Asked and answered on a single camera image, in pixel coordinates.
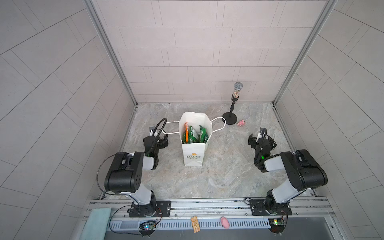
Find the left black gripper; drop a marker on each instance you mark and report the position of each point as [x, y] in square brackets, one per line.
[160, 141]

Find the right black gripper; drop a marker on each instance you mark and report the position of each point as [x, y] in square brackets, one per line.
[255, 141]

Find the orange Fox's fruits candy bag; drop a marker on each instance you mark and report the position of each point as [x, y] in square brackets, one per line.
[186, 135]

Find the white paper bag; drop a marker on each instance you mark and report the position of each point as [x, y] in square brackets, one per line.
[194, 153]

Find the green fox's candy bag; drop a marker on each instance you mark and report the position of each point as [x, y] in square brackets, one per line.
[193, 136]
[204, 135]

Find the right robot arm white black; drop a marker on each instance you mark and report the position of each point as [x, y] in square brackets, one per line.
[303, 173]

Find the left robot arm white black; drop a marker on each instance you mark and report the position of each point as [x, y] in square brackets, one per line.
[125, 176]

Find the small pink toy figure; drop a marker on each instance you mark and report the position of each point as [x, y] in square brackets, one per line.
[241, 123]

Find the black microphone stand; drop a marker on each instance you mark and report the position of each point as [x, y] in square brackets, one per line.
[229, 117]

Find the right circuit board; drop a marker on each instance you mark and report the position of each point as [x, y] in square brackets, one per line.
[277, 226]

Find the circuit board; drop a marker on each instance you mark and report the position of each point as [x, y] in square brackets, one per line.
[147, 228]
[277, 226]

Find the left circuit board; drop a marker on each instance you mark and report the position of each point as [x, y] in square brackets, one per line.
[147, 228]

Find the pink oval eraser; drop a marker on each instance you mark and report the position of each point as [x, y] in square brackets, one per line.
[225, 223]

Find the wooden tag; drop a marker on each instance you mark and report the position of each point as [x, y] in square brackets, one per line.
[195, 224]

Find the green foam pad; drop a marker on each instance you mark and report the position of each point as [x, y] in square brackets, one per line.
[96, 225]

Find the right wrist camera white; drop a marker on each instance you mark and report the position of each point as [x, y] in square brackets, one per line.
[262, 135]

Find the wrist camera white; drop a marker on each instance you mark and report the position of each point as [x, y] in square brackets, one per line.
[153, 131]
[262, 135]

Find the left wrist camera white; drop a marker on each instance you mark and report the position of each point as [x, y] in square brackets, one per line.
[153, 131]

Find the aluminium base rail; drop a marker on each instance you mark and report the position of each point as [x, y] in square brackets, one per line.
[313, 210]

